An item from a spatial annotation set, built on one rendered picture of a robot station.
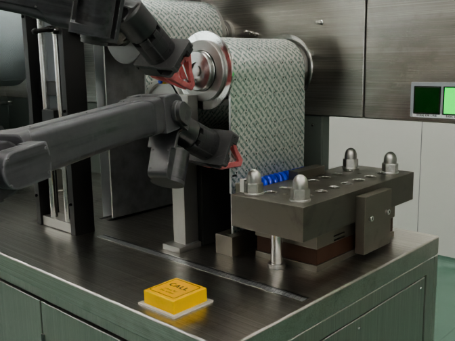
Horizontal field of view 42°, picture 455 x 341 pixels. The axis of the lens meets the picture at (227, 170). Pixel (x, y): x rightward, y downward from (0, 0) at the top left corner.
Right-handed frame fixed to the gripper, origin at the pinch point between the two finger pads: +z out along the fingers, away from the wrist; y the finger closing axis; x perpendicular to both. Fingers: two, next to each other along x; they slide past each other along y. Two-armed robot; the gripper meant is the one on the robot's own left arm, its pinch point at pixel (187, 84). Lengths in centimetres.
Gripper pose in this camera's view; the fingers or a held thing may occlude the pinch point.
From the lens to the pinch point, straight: 112.1
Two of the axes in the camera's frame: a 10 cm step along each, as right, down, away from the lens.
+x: 4.5, -8.4, 3.1
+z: 4.7, 5.2, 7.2
